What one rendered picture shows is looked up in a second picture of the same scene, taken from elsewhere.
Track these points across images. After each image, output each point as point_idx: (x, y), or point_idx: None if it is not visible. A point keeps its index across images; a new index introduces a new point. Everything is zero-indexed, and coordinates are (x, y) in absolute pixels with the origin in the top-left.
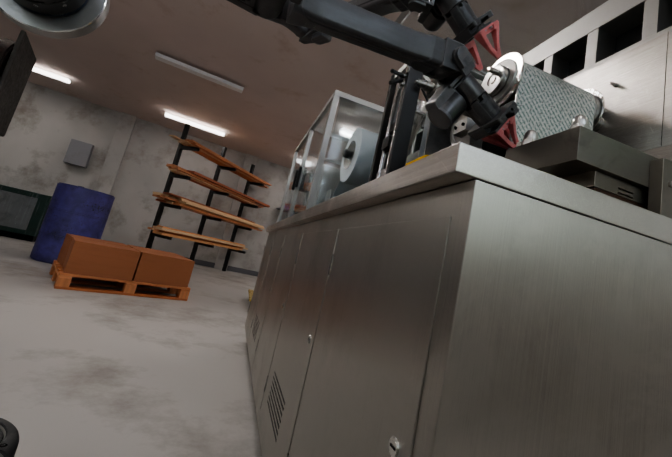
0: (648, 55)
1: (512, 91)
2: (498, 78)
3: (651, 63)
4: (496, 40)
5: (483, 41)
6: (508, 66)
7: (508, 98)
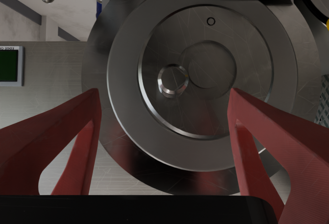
0: (107, 190)
1: None
2: (163, 54)
3: (103, 174)
4: (58, 181)
5: (1, 132)
6: (147, 116)
7: None
